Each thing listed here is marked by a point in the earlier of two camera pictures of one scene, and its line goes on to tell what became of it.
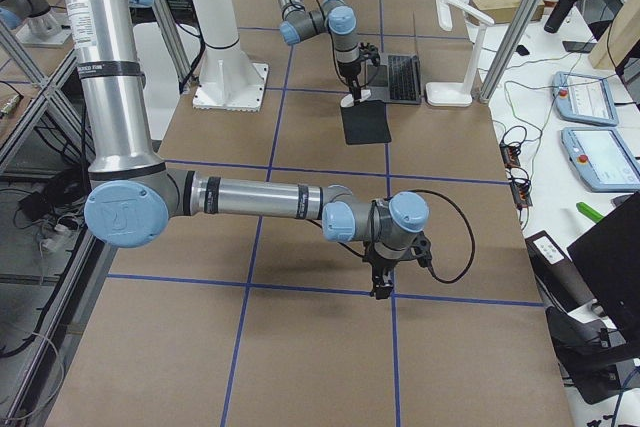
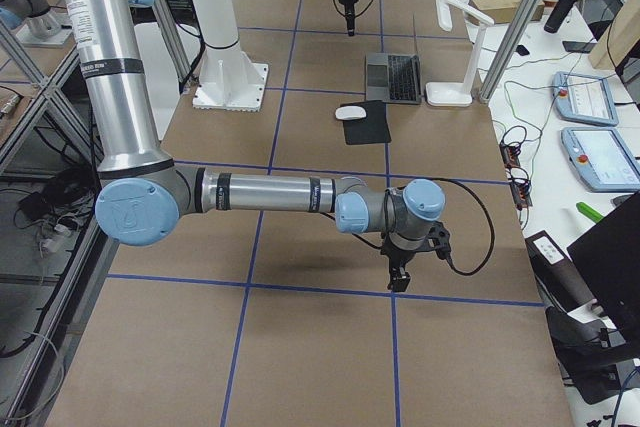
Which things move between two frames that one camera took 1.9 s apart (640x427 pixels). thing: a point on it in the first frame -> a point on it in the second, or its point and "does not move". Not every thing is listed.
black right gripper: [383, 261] -> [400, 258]
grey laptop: [396, 78] does not move
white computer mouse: [348, 99] -> [350, 112]
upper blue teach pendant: [583, 98] does not move
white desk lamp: [451, 94] does not move
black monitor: [608, 256] does not move
